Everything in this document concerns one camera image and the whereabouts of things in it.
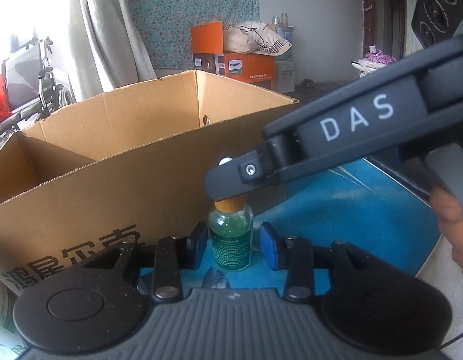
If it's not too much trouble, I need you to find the green dropper bottle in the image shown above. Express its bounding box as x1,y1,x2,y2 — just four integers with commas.
208,194,254,271

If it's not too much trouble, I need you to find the person right hand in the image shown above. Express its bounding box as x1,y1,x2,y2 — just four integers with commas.
430,184,463,275

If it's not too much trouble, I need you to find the large cardboard box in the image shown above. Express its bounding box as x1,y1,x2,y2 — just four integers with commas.
0,71,298,293

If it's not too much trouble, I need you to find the white water dispenser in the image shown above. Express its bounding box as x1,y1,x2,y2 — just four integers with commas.
274,13,295,94

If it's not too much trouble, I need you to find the white cloth bag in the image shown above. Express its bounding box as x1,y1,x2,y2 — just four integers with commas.
223,21,292,57

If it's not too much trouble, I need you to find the orange Philips box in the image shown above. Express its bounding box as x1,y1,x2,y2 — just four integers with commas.
191,21,275,89

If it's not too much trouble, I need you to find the white green supplement bottle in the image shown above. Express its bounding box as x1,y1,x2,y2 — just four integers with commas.
0,281,26,359

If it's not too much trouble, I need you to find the white curtain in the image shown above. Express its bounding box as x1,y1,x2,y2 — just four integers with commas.
69,0,157,101

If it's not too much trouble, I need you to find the wheelchair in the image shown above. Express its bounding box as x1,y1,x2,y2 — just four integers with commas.
0,37,76,148

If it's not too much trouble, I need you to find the black camera box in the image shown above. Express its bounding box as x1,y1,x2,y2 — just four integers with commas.
411,0,463,48

